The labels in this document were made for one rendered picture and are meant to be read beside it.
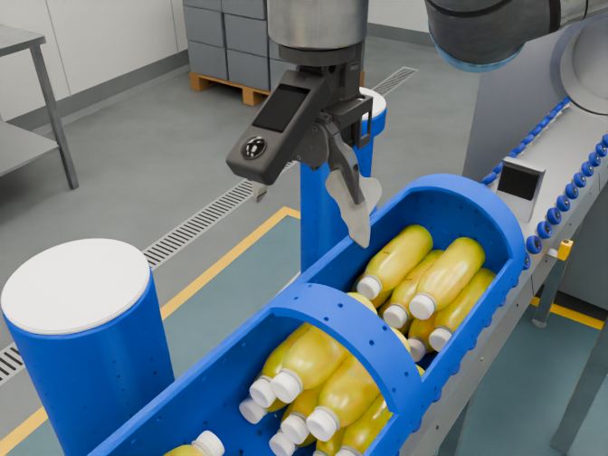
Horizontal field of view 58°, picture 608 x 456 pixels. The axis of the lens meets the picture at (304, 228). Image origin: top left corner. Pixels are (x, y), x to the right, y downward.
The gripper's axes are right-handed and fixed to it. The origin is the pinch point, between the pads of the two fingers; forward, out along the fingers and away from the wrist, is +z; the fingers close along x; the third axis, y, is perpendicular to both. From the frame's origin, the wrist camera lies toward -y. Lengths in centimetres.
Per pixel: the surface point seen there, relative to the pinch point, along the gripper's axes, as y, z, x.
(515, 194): 88, 38, 0
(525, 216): 90, 45, -4
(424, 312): 25.2, 28.7, -5.7
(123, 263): 8, 36, 53
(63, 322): -9, 36, 48
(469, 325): 24.8, 26.6, -13.3
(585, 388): 104, 106, -32
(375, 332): 7.3, 18.4, -6.2
